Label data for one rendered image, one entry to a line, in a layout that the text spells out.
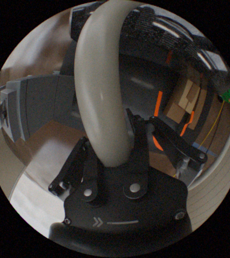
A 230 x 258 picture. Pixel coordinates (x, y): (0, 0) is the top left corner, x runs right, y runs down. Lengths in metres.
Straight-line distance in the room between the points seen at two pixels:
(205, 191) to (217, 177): 0.86
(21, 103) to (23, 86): 0.10
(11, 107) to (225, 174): 5.61
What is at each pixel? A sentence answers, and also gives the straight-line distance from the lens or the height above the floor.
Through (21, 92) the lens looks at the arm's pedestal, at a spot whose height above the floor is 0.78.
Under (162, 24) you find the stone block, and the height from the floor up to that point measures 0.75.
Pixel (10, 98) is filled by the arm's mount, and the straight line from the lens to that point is 0.61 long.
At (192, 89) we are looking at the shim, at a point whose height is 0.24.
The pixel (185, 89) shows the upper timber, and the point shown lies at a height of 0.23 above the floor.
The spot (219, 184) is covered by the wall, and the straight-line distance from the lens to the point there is 5.14.
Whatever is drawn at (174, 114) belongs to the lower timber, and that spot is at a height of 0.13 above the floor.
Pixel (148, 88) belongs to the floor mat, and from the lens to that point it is 1.08.
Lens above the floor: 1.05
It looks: 63 degrees down
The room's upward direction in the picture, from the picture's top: 173 degrees counter-clockwise
